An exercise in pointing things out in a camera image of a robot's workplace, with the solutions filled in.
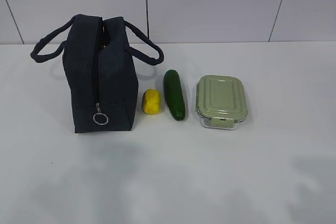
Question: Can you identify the dark navy fabric lunch bag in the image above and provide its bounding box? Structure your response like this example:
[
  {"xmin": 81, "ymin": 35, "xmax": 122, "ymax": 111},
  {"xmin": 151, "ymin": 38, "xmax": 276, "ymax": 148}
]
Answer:
[{"xmin": 30, "ymin": 14, "xmax": 164, "ymax": 133}]

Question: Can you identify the green cucumber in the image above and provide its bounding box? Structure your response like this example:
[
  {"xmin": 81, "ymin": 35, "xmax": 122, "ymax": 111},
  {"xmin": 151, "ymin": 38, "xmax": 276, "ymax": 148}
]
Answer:
[{"xmin": 163, "ymin": 69, "xmax": 185, "ymax": 121}]

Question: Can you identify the glass container with green lid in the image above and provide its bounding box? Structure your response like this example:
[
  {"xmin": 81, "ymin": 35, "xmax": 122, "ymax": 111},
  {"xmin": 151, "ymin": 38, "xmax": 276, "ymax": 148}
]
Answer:
[{"xmin": 195, "ymin": 75, "xmax": 248, "ymax": 130}]

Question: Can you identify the yellow toy fruit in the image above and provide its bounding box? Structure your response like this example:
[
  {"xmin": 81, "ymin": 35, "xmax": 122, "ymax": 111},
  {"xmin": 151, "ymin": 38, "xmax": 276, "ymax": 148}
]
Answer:
[{"xmin": 142, "ymin": 89, "xmax": 161, "ymax": 115}]

